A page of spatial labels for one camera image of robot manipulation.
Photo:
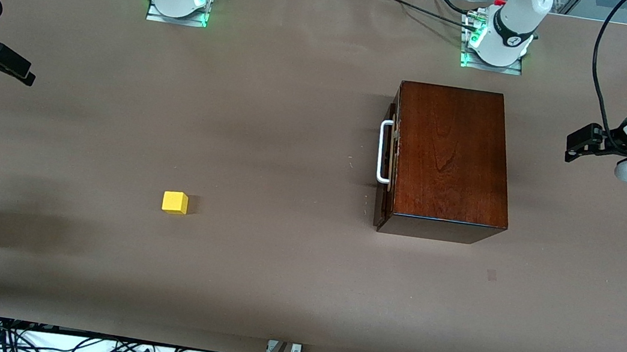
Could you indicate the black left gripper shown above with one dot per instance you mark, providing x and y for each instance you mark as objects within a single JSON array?
[{"x": 609, "y": 144}]

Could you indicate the yellow block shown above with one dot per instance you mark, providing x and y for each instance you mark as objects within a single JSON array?
[{"x": 175, "y": 203}]

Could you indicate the wooden drawer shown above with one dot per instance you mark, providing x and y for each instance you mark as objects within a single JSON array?
[{"x": 380, "y": 206}]

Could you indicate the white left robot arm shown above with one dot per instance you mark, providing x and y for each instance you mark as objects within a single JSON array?
[{"x": 515, "y": 27}]

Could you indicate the dark brown wooden cabinet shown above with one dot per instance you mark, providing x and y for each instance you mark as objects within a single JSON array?
[{"x": 449, "y": 157}]

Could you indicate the brown paper table cover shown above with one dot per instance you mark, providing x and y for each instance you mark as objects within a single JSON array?
[{"x": 270, "y": 134}]

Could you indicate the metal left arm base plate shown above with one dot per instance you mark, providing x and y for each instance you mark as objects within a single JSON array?
[{"x": 491, "y": 68}]

